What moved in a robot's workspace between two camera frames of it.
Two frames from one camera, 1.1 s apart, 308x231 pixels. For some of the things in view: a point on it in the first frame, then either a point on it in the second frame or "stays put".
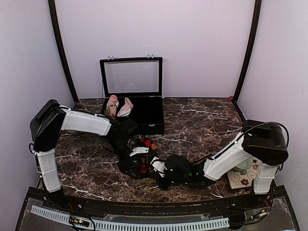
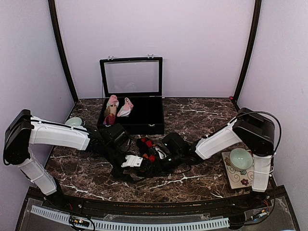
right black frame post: [254, 39] stays put
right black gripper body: [181, 180] → [175, 161]
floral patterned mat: [243, 178] stays put
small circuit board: [79, 221] stays put
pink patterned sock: [125, 110] stays put
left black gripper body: [122, 162] → [111, 152]
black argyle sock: [144, 168] stays put
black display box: [140, 80] stays put
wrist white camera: [159, 166] → [161, 154]
